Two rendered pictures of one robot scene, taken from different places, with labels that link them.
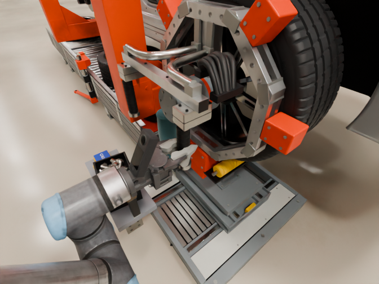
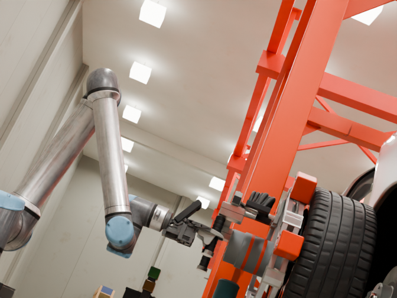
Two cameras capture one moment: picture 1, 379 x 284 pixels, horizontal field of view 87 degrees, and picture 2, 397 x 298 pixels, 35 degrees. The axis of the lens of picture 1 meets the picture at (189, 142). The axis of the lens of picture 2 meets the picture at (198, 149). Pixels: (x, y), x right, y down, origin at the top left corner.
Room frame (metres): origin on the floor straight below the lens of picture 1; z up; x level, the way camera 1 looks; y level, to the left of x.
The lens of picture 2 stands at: (-1.33, -1.32, 0.32)
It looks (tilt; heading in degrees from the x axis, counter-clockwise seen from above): 20 degrees up; 42
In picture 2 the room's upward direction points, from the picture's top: 22 degrees clockwise
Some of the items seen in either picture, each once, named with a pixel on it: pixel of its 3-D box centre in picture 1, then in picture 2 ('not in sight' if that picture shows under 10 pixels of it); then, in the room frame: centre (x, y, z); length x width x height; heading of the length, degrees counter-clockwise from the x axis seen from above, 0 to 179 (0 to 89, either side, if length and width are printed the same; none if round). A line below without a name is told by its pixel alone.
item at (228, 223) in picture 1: (220, 183); not in sight; (0.79, -0.20, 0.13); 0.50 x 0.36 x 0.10; 37
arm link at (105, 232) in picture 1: (93, 233); (123, 239); (0.23, 0.25, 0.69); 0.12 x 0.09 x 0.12; 37
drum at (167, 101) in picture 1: (192, 96); (253, 254); (0.64, -0.01, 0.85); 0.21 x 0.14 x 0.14; 127
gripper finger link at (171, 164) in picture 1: (170, 160); (199, 227); (0.35, 0.05, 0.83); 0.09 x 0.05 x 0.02; 120
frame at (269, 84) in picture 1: (207, 91); (270, 261); (0.69, -0.07, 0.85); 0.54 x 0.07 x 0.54; 37
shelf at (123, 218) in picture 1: (117, 183); not in sight; (0.57, 0.34, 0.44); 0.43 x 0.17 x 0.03; 37
